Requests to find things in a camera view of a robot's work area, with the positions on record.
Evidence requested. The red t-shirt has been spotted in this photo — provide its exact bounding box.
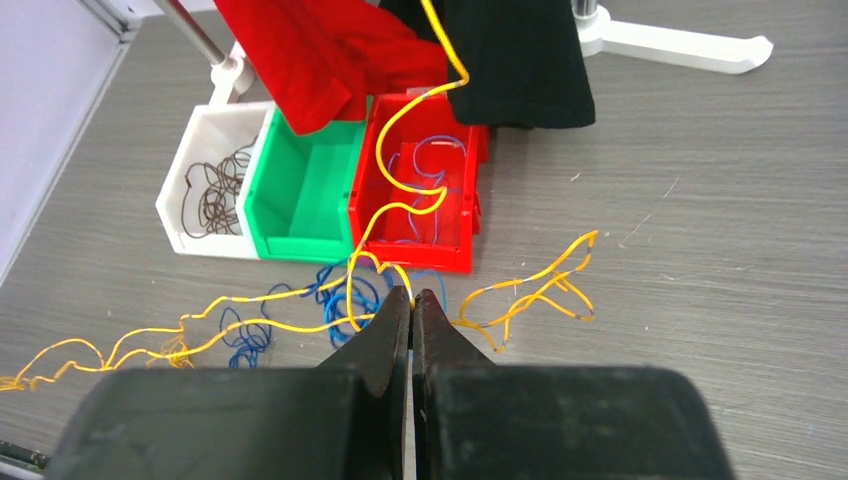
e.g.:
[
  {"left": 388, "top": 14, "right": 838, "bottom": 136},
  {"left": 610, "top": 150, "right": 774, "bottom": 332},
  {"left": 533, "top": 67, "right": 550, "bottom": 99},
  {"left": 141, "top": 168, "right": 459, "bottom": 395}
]
[{"left": 215, "top": 0, "right": 448, "bottom": 135}]

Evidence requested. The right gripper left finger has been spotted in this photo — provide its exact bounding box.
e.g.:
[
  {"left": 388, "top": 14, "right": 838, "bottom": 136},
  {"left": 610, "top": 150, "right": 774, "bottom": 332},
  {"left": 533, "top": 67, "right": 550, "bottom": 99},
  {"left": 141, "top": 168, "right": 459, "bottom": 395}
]
[{"left": 46, "top": 287, "right": 411, "bottom": 479}]

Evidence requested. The white plastic bin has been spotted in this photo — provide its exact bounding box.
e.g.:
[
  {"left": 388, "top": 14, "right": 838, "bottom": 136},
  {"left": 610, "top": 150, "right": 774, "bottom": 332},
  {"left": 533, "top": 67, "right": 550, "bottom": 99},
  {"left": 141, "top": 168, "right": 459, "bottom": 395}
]
[{"left": 155, "top": 101, "right": 275, "bottom": 260}]

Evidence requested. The white clothes rack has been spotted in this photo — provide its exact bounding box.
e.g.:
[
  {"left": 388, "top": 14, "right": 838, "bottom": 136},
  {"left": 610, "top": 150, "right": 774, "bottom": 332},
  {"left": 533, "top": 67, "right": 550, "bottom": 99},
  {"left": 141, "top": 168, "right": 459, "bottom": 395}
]
[{"left": 155, "top": 1, "right": 774, "bottom": 106}]

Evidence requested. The green plastic bin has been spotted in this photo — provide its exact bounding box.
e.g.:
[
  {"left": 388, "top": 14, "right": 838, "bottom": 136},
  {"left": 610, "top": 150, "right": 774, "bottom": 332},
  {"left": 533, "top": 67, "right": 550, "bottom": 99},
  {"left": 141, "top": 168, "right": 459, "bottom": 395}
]
[{"left": 244, "top": 110, "right": 366, "bottom": 264}]

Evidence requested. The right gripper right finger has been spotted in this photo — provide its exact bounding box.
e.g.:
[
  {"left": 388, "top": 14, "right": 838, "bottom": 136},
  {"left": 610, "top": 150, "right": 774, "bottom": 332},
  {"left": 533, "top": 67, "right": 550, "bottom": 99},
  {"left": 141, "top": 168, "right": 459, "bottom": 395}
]
[{"left": 411, "top": 289, "right": 735, "bottom": 479}]

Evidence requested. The red plastic bin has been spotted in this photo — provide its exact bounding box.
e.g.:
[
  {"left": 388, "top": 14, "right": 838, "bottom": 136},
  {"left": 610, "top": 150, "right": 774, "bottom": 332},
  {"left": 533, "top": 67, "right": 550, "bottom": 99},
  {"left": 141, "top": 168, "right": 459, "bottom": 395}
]
[{"left": 348, "top": 94, "right": 490, "bottom": 274}]

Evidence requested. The brown cable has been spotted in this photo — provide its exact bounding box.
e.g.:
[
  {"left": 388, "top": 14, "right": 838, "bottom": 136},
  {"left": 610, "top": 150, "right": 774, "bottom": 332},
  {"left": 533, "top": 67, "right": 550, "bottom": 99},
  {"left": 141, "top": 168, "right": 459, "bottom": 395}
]
[{"left": 180, "top": 135, "right": 260, "bottom": 240}]

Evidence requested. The yellow cable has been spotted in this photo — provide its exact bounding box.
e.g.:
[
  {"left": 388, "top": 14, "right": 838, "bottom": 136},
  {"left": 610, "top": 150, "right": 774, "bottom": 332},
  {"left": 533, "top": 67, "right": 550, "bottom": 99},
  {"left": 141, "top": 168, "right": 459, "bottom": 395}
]
[
  {"left": 0, "top": 0, "right": 472, "bottom": 393},
  {"left": 450, "top": 229, "right": 600, "bottom": 355}
]

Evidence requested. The blue cable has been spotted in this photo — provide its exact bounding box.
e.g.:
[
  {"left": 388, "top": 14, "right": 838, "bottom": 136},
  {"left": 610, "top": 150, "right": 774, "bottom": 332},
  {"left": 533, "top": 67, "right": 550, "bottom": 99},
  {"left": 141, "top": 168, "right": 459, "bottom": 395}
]
[
  {"left": 377, "top": 134, "right": 469, "bottom": 246},
  {"left": 218, "top": 261, "right": 448, "bottom": 370}
]

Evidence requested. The black t-shirt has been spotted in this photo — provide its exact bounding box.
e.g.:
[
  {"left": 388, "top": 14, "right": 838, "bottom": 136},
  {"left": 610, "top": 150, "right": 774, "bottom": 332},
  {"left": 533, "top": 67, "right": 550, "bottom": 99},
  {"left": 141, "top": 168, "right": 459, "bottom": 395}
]
[{"left": 377, "top": 0, "right": 596, "bottom": 130}]

